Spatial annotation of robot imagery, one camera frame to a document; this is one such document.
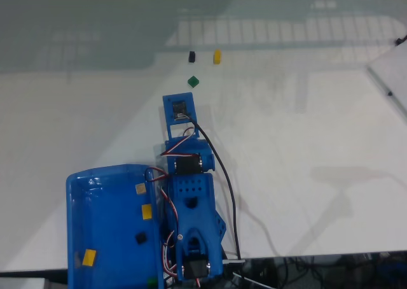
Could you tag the green lego brick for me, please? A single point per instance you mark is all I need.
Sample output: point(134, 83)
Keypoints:
point(152, 281)
point(193, 81)

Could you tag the black lego brick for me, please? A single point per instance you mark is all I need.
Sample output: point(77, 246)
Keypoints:
point(141, 238)
point(191, 56)

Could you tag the yellow lego brick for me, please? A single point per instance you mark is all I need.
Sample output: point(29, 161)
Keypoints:
point(89, 257)
point(217, 56)
point(147, 211)

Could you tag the tan lego brick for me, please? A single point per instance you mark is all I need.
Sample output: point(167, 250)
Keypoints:
point(140, 188)

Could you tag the blue plastic bin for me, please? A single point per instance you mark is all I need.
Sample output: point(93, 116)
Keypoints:
point(108, 222)

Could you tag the blue framed gripper camera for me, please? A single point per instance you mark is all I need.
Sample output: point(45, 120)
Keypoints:
point(168, 101)

